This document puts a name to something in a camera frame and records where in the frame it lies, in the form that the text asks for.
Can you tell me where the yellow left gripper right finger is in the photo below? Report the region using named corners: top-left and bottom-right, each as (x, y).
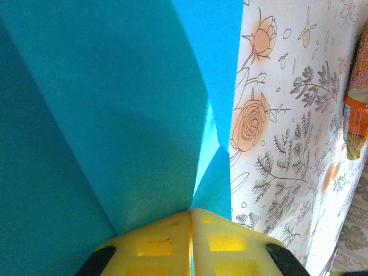
top-left (191, 208), bottom-right (311, 276)

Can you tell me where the red yellow snack bag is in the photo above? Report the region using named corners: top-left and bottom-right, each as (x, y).
top-left (342, 25), bottom-right (368, 162)

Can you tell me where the blue paper sheet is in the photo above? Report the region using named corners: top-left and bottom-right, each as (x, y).
top-left (0, 0), bottom-right (244, 276)

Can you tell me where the floral patterned table cover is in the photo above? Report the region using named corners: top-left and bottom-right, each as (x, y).
top-left (228, 0), bottom-right (368, 276)

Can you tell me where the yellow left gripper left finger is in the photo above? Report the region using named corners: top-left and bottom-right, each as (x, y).
top-left (76, 211), bottom-right (192, 276)

